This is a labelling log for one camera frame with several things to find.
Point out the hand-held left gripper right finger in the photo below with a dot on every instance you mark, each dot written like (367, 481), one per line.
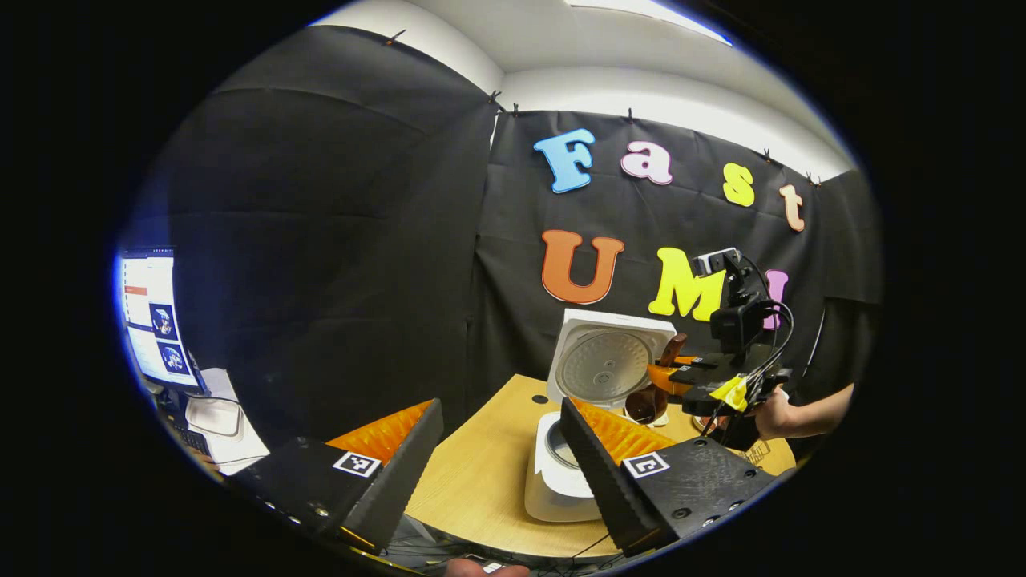
(597, 473)

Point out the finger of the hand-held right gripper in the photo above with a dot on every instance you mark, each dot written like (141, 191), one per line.
(669, 377)

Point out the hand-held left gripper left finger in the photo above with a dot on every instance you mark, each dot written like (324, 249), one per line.
(401, 473)

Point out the brown wooden spoon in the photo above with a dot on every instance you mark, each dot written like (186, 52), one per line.
(641, 405)

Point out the white rice cooker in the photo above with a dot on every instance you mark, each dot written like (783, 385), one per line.
(605, 365)

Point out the white paper sheet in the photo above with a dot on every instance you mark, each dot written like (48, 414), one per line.
(224, 421)

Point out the black backdrop cloth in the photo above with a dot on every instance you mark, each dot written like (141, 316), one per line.
(321, 240)

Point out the computer monitor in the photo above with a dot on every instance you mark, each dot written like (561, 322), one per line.
(156, 320)

